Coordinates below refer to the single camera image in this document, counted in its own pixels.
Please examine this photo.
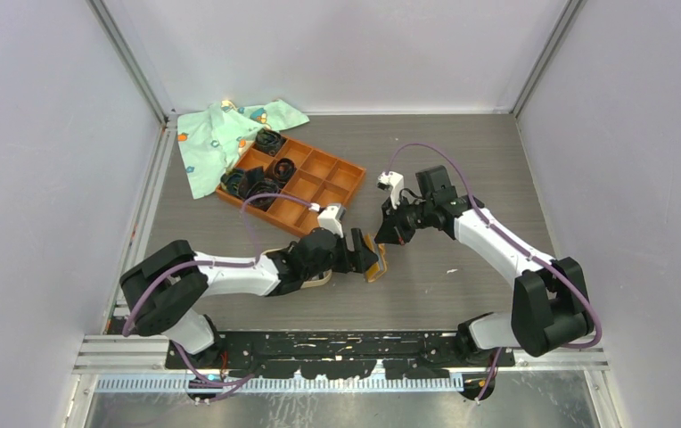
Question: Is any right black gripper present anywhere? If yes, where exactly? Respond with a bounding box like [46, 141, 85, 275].
[375, 193, 435, 246]

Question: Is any oval wooden card tray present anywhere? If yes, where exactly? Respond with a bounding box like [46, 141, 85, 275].
[291, 269, 332, 292]

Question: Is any orange leather card holder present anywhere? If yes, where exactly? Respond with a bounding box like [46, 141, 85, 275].
[365, 234, 388, 283]

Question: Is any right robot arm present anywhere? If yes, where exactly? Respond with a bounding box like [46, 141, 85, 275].
[375, 165, 600, 366]

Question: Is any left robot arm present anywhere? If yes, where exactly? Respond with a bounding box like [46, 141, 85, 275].
[119, 227, 386, 368]

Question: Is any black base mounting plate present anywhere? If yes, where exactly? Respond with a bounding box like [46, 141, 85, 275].
[191, 331, 496, 380]

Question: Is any rolled dark belt middle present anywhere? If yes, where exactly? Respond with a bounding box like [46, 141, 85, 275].
[270, 158, 297, 186]

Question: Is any rolled dark belt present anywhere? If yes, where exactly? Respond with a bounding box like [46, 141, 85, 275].
[220, 168, 246, 199]
[270, 158, 297, 186]
[253, 128, 286, 157]
[242, 167, 283, 211]

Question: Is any rolled dark belt front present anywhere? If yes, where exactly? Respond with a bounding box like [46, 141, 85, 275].
[242, 167, 283, 211]

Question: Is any rolled dark belt top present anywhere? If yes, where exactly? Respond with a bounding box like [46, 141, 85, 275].
[253, 128, 286, 157]

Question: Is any rolled dark belt left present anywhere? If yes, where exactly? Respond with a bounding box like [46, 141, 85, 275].
[220, 168, 246, 199]

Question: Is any green patterned cloth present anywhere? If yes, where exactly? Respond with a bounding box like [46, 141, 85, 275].
[177, 99, 309, 200]

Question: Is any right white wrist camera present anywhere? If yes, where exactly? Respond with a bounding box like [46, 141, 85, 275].
[377, 171, 405, 210]

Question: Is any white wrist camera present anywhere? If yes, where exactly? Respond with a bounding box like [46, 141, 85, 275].
[377, 171, 405, 210]
[317, 203, 346, 237]

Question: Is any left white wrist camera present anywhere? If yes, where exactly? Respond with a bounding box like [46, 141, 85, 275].
[317, 203, 346, 237]

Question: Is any white slotted cable duct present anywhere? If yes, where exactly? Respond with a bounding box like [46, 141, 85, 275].
[95, 373, 464, 393]

